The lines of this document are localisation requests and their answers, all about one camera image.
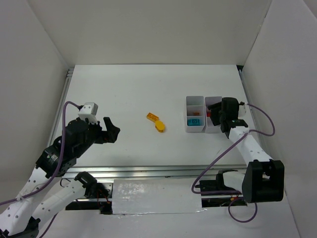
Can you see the aluminium rail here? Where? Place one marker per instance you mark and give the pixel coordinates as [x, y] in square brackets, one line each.
[137, 172]
[247, 91]
[66, 85]

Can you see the white divided container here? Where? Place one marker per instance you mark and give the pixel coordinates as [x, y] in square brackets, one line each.
[195, 104]
[210, 127]

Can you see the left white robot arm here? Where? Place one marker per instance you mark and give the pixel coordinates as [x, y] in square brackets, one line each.
[29, 211]

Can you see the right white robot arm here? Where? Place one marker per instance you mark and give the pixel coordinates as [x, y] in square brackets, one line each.
[263, 180]

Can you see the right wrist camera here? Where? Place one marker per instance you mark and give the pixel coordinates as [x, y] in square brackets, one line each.
[242, 110]

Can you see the yellow oval lego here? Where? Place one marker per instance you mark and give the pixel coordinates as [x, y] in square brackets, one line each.
[159, 125]

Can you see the white foil sheet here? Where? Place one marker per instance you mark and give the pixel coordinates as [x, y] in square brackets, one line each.
[154, 196]

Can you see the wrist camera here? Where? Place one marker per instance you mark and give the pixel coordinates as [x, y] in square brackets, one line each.
[88, 112]
[242, 110]

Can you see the orange lego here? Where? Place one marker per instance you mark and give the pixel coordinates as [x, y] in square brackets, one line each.
[152, 117]

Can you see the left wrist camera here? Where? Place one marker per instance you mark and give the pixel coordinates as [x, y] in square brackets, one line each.
[88, 112]

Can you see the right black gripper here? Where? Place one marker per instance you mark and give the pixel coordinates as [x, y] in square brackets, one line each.
[216, 109]

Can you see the aluminium front rail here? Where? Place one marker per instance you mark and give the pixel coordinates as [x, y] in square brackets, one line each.
[137, 172]

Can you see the left aluminium rail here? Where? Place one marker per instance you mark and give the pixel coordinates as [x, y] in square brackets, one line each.
[66, 85]

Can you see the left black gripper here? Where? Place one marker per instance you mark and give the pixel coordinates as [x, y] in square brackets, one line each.
[99, 134]

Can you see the right aluminium rail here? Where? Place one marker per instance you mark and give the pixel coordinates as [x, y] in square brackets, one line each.
[247, 91]

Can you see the teal stepped lego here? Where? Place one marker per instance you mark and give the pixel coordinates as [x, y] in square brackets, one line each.
[193, 122]

